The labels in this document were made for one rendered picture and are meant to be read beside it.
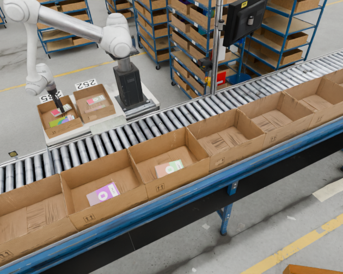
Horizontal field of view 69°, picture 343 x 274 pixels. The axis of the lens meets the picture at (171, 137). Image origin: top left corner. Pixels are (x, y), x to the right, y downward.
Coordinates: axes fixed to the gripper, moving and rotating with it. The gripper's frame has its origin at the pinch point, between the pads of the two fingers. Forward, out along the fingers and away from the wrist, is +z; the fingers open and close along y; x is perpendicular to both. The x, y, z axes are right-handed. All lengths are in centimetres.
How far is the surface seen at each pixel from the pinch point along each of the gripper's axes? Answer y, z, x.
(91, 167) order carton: -95, -18, 19
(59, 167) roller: -55, 7, 31
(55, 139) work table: -26.6, 7.1, 19.5
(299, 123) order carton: -163, -19, -93
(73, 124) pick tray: -27.0, 1.6, 1.8
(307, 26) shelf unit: -91, -13, -262
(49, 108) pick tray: 12.8, 4.2, 5.5
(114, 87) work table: 1, 7, -56
